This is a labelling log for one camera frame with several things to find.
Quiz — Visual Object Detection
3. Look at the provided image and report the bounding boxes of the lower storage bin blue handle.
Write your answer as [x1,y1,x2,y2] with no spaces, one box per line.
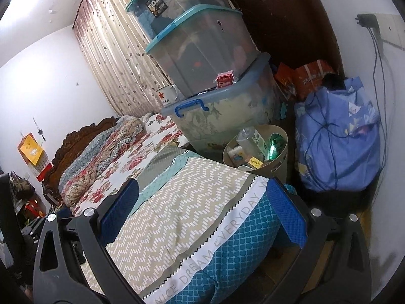
[161,53,280,161]

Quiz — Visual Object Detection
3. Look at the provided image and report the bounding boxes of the floral pillow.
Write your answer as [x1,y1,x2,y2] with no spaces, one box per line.
[58,115,145,209]

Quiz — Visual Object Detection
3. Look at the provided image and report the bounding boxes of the crushed green soda can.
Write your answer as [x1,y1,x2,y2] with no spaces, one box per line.
[266,133,286,161]

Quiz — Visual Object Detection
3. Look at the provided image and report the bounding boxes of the clear plastic bottle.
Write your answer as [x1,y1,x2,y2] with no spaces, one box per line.
[236,126,268,162]

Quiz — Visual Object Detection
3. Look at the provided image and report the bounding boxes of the black power cable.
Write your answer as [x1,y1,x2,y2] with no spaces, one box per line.
[367,26,396,172]

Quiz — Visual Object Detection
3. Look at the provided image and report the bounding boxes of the leaf patterned curtain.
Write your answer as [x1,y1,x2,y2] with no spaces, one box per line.
[73,0,170,117]

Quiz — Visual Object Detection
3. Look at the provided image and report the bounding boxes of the carved wooden headboard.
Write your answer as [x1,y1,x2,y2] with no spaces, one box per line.
[42,117,118,206]

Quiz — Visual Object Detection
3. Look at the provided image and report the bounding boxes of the yellow red cardboard box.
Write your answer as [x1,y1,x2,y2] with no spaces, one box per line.
[247,157,263,169]

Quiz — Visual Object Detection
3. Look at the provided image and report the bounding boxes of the beige round trash bin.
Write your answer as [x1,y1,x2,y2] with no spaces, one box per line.
[222,124,288,183]

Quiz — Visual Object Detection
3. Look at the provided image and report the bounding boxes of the chevron patterned bed blanket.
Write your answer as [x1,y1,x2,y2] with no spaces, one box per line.
[106,146,281,303]

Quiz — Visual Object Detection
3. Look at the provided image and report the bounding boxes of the small red box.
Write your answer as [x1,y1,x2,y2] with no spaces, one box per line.
[214,69,238,89]

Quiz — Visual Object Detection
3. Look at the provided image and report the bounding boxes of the middle teal-lid storage bin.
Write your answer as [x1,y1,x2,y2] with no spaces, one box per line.
[146,4,259,98]

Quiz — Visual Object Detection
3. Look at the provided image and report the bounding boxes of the blue cloth bundle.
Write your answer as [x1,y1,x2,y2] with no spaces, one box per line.
[294,78,380,192]

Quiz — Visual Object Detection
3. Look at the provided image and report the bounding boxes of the cluttered storage shelf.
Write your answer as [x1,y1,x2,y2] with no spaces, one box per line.
[10,172,46,229]

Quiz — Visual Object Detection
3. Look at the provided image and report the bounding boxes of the floral bed quilt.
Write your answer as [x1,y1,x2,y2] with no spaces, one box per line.
[72,113,189,216]

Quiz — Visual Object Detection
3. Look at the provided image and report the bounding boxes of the yellow red wall calendar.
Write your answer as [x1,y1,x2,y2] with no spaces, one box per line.
[17,133,53,182]

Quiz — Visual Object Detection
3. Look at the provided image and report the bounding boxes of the white enamel mug red star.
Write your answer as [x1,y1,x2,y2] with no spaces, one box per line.
[157,84,185,107]

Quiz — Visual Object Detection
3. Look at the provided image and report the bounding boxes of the red gift boxes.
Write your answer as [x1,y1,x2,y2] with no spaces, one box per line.
[275,60,334,102]

